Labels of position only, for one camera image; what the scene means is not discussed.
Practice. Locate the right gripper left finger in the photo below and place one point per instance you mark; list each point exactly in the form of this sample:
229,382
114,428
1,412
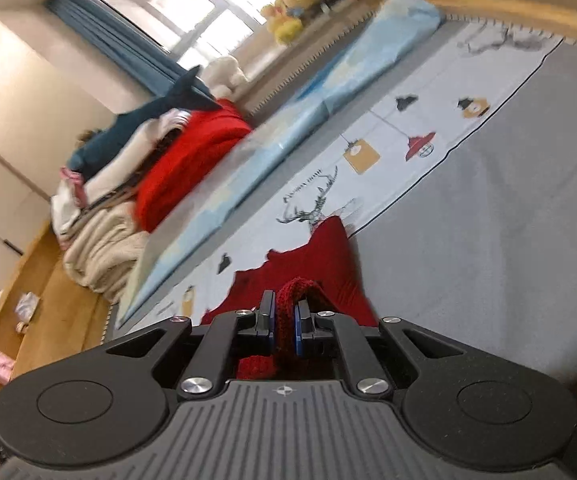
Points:
230,336

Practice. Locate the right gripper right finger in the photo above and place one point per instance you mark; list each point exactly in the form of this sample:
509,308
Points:
329,333

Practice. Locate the dark red knit sweater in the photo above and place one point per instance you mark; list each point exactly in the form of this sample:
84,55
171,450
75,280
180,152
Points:
323,273

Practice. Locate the cream folded blanket stack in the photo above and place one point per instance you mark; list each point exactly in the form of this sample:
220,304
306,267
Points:
102,255

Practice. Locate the bright red folded blanket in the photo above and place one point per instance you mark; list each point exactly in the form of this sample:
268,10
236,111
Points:
206,139

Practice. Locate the white folded bedding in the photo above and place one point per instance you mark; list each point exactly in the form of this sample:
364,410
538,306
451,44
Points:
117,181

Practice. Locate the pink cloth item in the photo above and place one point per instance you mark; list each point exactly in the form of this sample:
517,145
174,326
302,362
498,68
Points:
74,185

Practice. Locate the teal shark plush toy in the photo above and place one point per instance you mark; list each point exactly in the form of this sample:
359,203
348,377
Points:
187,93

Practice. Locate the white plush toy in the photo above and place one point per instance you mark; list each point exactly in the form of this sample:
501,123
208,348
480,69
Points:
223,76

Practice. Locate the blue curtain left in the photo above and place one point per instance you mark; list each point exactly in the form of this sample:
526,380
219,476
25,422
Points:
120,41

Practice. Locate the yellow plush toy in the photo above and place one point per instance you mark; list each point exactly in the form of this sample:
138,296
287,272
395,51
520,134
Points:
286,19

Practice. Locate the light blue folded sheet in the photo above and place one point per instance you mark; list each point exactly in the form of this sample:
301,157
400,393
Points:
388,34

